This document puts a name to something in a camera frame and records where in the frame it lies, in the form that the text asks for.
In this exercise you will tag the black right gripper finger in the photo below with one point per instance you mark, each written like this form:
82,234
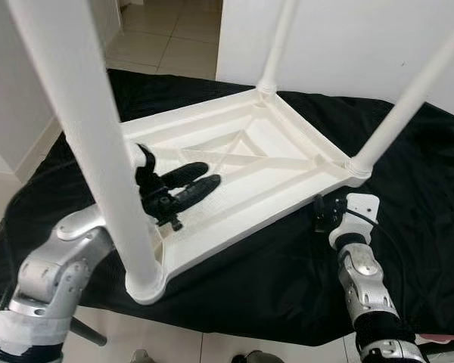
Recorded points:
318,210

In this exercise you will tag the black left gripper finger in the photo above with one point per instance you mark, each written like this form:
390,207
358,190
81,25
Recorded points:
185,174
197,189

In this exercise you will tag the white plastic table leg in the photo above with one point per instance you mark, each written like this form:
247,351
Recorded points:
98,151
278,45
408,106

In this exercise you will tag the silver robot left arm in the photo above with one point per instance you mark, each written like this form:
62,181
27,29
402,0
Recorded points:
53,272

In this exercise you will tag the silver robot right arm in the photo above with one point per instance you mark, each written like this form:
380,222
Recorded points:
363,287

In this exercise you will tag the black table cloth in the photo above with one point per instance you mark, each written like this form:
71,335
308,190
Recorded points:
325,280

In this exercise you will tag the black metal table leg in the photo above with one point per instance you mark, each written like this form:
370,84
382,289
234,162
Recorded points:
87,331
446,349

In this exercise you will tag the robot right leg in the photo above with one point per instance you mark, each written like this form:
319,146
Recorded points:
250,357

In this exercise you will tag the pink stool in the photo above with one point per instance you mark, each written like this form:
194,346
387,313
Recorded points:
446,337

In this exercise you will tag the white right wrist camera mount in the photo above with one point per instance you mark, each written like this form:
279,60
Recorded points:
359,212

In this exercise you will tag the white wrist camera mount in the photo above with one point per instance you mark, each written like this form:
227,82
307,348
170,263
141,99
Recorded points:
359,212
141,156

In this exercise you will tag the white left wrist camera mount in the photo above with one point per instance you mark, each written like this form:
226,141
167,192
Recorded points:
141,156

